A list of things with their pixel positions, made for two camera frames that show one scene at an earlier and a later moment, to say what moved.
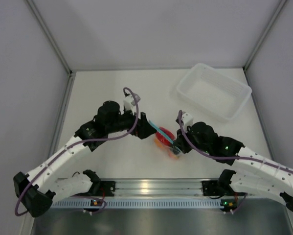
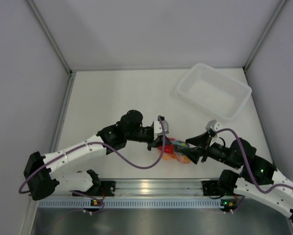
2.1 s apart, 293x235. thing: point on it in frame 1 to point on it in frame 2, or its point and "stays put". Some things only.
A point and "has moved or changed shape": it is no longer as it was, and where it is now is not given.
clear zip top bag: x=161 y=138 has moved or changed shape
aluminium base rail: x=161 y=187 stays put
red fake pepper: x=162 y=138 has moved or changed shape
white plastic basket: x=214 y=92 stays put
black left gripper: x=142 y=129 to x=160 y=140
